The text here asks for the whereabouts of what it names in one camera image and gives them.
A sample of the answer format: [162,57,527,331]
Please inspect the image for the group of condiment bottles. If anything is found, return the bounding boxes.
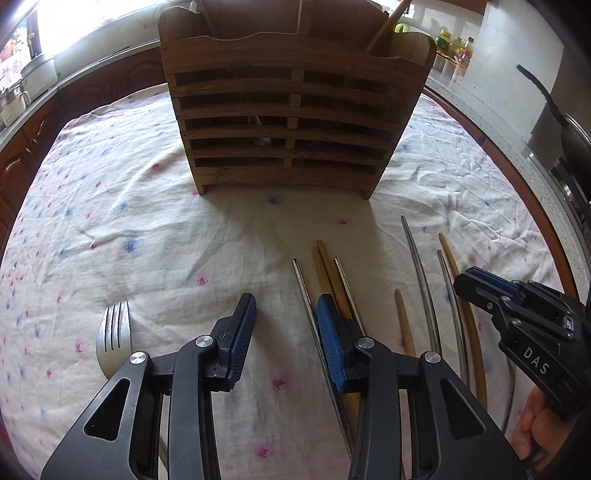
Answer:
[434,30,476,81]

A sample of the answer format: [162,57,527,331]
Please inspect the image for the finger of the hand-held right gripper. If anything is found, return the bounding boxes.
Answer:
[466,268,527,298]
[455,275,509,319]

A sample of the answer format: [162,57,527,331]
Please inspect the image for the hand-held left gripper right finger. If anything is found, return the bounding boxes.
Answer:
[313,295,527,480]

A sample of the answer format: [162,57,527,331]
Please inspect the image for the metal chopstick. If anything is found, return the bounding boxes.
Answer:
[400,215,443,356]
[436,249,472,388]
[334,257,368,337]
[292,259,356,462]

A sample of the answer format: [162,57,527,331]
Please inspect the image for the metal fork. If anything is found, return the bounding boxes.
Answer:
[95,301,133,379]

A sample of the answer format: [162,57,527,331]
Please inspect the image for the wooden lower kitchen cabinets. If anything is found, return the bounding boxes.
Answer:
[0,44,162,236]

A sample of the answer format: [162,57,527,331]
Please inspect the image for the black wok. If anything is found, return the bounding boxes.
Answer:
[516,65,591,208]

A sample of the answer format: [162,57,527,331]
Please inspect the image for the wooden chopstick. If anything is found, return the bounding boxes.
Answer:
[316,239,365,333]
[394,289,416,358]
[438,233,488,409]
[312,246,361,416]
[365,0,411,56]

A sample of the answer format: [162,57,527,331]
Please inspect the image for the large metal rice cooker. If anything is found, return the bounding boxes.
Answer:
[21,53,58,90]

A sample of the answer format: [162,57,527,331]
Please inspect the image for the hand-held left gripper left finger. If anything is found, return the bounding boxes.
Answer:
[41,292,257,480]

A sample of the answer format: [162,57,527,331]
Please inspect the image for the fruit wall poster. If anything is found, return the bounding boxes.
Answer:
[0,23,38,63]

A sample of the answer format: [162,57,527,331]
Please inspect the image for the person's right hand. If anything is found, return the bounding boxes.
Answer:
[512,385,557,462]

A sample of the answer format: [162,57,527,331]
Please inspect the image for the white floral tablecloth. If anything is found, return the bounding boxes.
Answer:
[0,85,573,480]

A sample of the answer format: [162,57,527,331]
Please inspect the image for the wooden slatted utensil holder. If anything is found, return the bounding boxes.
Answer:
[157,0,437,200]

